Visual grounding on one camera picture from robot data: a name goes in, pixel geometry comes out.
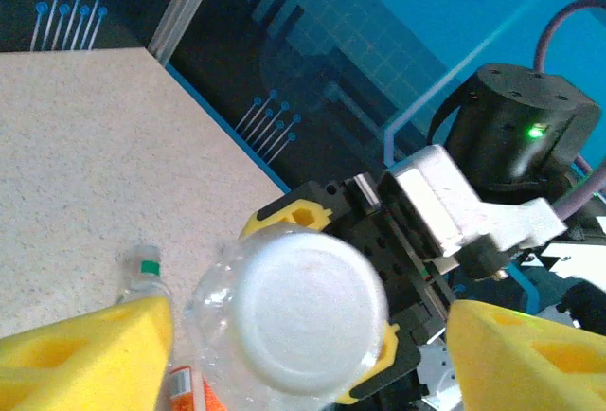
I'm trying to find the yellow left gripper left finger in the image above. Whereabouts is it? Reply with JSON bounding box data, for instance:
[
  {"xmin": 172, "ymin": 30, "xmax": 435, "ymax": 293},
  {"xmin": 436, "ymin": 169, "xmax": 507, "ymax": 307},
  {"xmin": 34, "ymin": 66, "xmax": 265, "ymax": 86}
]
[{"xmin": 0, "ymin": 295, "xmax": 174, "ymax": 411}]

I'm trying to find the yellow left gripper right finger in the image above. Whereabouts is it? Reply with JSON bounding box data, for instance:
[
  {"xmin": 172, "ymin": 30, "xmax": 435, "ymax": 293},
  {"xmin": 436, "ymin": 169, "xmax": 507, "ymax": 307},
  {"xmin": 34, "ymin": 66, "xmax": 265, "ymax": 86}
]
[{"xmin": 447, "ymin": 299, "xmax": 606, "ymax": 411}]

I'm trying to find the clear cola bottle red label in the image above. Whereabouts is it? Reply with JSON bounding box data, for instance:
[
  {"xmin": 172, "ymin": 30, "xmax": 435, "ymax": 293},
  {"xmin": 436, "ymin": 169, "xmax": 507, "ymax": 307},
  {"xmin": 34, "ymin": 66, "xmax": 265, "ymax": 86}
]
[{"xmin": 183, "ymin": 228, "xmax": 392, "ymax": 411}]

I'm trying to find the clear bottle green band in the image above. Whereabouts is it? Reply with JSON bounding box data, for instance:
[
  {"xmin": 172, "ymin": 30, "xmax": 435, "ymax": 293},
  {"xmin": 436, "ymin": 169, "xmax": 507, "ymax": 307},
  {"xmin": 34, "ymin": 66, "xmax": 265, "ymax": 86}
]
[{"xmin": 116, "ymin": 243, "xmax": 174, "ymax": 308}]

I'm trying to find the orange label bottle gold cap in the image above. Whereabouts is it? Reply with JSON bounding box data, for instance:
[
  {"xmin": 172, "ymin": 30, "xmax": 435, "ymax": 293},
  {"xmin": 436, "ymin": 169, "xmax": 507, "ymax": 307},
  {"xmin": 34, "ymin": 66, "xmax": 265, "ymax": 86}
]
[{"xmin": 168, "ymin": 364, "xmax": 223, "ymax": 411}]

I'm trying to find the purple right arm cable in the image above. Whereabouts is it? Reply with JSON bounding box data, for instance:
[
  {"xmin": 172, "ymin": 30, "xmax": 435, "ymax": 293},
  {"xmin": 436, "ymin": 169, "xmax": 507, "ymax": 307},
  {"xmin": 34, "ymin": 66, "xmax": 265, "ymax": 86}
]
[{"xmin": 533, "ymin": 0, "xmax": 606, "ymax": 221}]

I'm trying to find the blue aluminium table side rail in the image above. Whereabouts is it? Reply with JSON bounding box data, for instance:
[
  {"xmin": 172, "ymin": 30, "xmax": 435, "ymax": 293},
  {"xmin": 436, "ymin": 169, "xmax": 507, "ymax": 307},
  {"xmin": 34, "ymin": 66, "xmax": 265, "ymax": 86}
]
[{"xmin": 163, "ymin": 61, "xmax": 293, "ymax": 194}]

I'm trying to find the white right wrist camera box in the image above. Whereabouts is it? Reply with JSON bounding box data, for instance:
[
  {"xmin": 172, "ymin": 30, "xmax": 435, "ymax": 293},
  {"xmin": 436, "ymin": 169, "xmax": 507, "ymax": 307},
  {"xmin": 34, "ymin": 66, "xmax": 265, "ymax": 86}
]
[{"xmin": 381, "ymin": 144, "xmax": 569, "ymax": 282}]

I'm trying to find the aluminium right frame post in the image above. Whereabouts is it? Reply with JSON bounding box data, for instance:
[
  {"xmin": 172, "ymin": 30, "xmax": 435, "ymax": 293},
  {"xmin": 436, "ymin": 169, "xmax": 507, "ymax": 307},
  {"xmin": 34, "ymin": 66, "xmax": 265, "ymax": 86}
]
[{"xmin": 148, "ymin": 0, "xmax": 226, "ymax": 67}]

